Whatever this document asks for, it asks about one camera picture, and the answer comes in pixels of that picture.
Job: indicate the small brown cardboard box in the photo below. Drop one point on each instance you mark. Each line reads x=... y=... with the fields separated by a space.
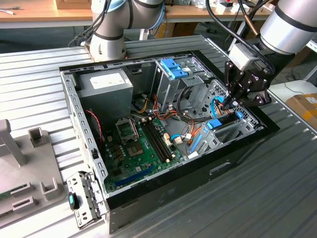
x=69 y=4

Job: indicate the silver slot retention bracket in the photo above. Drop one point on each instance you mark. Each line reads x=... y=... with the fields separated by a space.
x=86 y=198

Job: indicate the silver disk bay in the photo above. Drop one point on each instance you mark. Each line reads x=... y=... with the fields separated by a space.
x=210 y=143

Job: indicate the CPU socket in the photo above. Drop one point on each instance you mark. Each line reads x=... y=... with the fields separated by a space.
x=135 y=148

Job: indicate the white low table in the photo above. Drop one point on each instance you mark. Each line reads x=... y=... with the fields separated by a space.
x=297 y=89

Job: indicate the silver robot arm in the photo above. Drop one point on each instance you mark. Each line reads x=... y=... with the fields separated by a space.
x=289 y=27

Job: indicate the blue plastic drive latch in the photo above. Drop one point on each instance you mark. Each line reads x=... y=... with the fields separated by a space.
x=173 y=67

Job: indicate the black open PC case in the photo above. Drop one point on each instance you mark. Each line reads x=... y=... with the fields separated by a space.
x=173 y=193

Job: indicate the silver metal drive cage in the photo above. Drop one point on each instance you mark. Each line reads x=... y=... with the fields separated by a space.
x=171 y=91

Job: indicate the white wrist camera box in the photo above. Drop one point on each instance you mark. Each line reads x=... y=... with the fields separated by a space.
x=241 y=57

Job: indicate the black RAM slot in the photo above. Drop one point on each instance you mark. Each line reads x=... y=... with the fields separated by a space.
x=153 y=142
x=161 y=140

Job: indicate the grey parts rack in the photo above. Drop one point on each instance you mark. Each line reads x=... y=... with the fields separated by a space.
x=32 y=168

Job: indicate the square brown base plate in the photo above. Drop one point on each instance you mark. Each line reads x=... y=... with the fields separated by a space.
x=88 y=49

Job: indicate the green motherboard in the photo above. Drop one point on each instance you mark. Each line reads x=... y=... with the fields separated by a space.
x=146 y=161

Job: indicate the green RAM stick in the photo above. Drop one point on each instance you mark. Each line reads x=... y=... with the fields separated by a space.
x=10 y=194

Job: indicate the white box stack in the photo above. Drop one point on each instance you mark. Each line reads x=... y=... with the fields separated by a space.
x=232 y=8

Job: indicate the grey power supply unit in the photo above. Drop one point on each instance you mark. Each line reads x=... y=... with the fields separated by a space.
x=104 y=104

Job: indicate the labelled cardboard box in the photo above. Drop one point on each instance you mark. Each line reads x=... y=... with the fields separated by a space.
x=299 y=109

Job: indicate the grey metal shelf frame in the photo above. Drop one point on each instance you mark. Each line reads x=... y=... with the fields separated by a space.
x=313 y=45

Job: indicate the blue expansion slot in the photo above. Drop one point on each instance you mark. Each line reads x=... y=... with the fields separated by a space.
x=133 y=176

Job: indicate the hard disk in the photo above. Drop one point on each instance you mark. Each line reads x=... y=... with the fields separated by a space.
x=214 y=124

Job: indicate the white paper pile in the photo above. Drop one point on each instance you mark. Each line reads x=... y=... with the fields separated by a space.
x=198 y=4

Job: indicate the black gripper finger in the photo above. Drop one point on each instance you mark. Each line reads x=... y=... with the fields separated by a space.
x=260 y=99
x=230 y=77

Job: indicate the white plug connector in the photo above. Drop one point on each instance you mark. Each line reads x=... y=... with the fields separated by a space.
x=177 y=140

